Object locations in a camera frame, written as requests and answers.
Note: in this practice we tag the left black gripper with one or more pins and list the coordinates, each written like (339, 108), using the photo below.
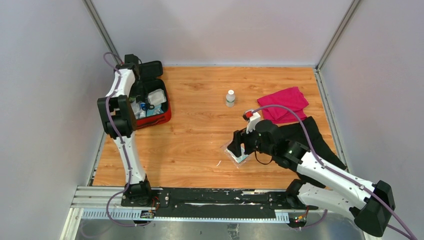
(136, 91)

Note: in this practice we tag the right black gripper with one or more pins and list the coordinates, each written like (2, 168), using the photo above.
(238, 137)

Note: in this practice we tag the teal bandage plastic bag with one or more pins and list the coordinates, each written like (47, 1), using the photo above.
(237, 161)

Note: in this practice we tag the red black medicine case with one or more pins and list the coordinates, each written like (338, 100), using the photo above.
(150, 77)

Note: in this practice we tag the white gauze pack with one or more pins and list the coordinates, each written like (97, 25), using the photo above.
(157, 97)

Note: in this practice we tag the white pill bottle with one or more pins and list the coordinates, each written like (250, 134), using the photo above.
(230, 98)

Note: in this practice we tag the alcohol wipes plastic bag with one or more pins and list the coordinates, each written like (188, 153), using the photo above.
(136, 107)

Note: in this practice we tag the white blue small bottle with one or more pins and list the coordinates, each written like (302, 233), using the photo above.
(142, 114)

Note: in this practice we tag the black handled scissors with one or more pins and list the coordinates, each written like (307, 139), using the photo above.
(146, 106)

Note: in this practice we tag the blue plaster pack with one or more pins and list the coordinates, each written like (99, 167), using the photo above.
(157, 110)

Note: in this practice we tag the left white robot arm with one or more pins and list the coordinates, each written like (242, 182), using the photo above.
(119, 122)

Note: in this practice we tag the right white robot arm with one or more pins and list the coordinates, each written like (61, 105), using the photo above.
(322, 184)

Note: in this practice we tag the black cloth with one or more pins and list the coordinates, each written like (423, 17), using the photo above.
(295, 132)

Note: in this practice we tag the pink cloth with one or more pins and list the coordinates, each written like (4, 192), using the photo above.
(291, 98)

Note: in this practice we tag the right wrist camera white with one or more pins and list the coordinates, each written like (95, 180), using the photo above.
(252, 119)

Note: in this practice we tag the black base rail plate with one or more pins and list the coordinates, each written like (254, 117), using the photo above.
(221, 203)

